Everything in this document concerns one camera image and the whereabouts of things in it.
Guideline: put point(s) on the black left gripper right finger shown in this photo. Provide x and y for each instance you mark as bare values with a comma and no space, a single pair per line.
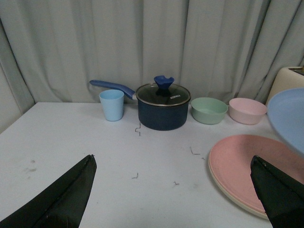
281,195

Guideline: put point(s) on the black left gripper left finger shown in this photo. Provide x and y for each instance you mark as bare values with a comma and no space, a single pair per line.
61,204

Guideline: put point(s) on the pink plate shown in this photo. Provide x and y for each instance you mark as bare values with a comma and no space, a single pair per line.
232,157

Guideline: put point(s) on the blue plate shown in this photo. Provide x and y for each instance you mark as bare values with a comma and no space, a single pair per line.
286,116

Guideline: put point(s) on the beige plate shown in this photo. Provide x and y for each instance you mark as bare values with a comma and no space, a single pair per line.
246,199

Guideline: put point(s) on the pink bowl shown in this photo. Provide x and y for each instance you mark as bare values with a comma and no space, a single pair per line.
246,111

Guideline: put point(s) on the green bowl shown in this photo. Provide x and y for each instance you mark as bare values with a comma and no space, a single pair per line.
208,110

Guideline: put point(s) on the light blue cup left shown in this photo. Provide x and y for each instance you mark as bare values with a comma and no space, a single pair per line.
112,102

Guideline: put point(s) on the cream toaster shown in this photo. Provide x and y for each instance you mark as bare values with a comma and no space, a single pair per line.
287,78

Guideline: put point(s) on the dark blue saucepan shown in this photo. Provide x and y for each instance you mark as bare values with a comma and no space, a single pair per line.
161,118

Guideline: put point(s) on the glass pot lid blue knob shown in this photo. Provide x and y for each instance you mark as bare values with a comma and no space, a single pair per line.
163,92

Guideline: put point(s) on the grey curtain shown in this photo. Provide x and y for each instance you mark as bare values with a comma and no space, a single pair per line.
51,49

